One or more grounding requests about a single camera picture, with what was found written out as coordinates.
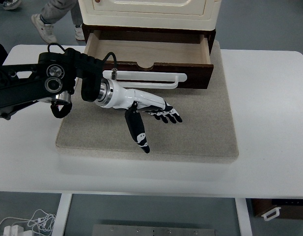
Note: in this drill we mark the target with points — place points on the white table leg left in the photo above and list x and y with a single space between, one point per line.
62 214

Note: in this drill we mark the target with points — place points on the white drawer handle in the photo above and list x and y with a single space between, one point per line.
147 80

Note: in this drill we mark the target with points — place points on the white table leg right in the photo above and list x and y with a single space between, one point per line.
243 217

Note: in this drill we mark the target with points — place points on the sneaker top left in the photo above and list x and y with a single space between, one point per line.
11 4

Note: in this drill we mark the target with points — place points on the white sneaker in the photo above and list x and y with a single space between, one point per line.
45 30
79 33

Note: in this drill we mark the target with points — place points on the person leg grey trousers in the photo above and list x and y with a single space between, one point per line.
54 10

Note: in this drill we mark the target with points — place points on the brown box with handle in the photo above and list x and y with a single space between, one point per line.
269 209

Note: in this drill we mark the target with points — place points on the beige fabric pad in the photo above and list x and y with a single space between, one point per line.
206 134

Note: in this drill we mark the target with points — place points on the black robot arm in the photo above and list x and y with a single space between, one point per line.
54 74

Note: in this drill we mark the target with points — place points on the white table leg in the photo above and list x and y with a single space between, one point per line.
243 217
62 214

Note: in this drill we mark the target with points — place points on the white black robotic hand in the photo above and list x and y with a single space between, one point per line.
113 95

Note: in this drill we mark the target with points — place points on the dark wooden cabinet base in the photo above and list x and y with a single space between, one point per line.
151 30

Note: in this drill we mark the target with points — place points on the dark wooden drawer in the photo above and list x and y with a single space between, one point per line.
157 51

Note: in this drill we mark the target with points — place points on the cream cabinet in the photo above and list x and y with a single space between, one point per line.
160 14

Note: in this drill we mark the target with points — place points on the white power adapter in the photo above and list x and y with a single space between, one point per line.
15 230

